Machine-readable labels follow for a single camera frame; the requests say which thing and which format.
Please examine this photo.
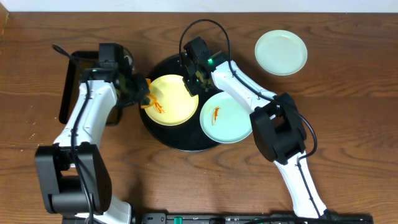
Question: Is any black rectangular water tray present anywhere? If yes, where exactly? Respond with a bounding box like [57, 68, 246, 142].
[58, 51, 123, 126]

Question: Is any orange sponge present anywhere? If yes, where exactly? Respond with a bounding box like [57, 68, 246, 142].
[140, 78, 157, 109]

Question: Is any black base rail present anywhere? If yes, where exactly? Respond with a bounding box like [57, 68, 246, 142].
[141, 213, 374, 224]

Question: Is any light green plate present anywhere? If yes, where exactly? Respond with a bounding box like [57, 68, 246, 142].
[200, 92, 252, 144]
[254, 30, 308, 76]

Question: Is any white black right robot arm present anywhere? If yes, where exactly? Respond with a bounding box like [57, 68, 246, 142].
[179, 50, 327, 218]

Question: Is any yellow plate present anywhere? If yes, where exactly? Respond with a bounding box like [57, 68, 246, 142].
[143, 74, 199, 126]

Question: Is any black round tray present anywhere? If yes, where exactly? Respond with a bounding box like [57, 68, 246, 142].
[139, 55, 220, 151]

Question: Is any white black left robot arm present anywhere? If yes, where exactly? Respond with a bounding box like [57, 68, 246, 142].
[34, 68, 149, 223]

